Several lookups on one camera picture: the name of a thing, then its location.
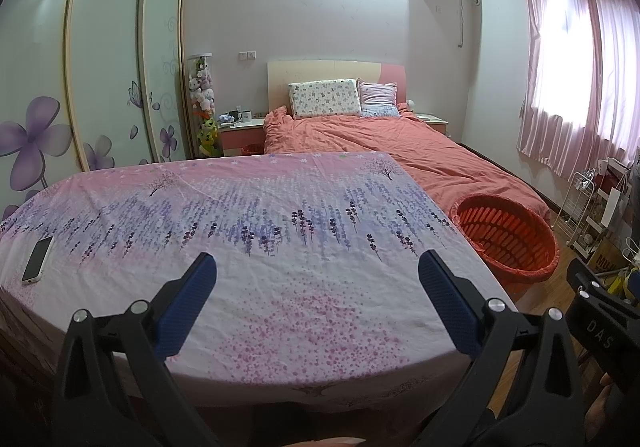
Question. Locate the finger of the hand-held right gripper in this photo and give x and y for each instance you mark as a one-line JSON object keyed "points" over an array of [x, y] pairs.
{"points": [[595, 284]]}

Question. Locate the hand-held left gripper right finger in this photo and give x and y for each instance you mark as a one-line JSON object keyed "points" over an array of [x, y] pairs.
{"points": [[450, 304]]}

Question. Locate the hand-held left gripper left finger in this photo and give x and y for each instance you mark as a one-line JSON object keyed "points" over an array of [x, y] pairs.
{"points": [[187, 307]]}

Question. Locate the orange plastic laundry basket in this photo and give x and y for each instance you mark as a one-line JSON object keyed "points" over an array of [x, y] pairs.
{"points": [[530, 272]]}

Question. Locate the white shelf cart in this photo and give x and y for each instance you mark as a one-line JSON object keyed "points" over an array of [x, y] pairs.
{"points": [[610, 197]]}

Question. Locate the pink floral tablecloth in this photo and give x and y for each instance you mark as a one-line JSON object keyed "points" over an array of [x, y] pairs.
{"points": [[275, 277]]}

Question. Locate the white smartphone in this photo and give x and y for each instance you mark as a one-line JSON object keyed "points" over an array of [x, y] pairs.
{"points": [[39, 258]]}

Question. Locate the small orange waste bin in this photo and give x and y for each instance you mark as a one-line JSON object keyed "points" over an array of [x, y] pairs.
{"points": [[252, 150]]}

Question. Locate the pink white nightstand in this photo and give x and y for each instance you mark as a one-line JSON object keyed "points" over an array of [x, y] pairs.
{"points": [[432, 122], [235, 139]]}

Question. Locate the pink curtain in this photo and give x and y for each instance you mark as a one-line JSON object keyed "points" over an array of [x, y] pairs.
{"points": [[590, 77]]}

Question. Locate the plush toy column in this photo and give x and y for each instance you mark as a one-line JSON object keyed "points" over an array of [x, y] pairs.
{"points": [[204, 97]]}

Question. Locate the pink striped pillow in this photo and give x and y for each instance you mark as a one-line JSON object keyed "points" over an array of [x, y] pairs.
{"points": [[377, 97]]}

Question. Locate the white floral pillow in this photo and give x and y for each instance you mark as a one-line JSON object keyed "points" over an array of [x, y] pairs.
{"points": [[325, 97]]}

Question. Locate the flower print sliding wardrobe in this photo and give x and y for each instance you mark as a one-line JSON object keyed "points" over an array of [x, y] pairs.
{"points": [[100, 77]]}

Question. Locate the cream pink bed headboard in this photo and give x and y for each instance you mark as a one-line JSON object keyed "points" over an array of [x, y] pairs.
{"points": [[325, 69]]}

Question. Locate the white wall socket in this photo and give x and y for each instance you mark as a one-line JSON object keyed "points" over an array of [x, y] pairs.
{"points": [[247, 55]]}

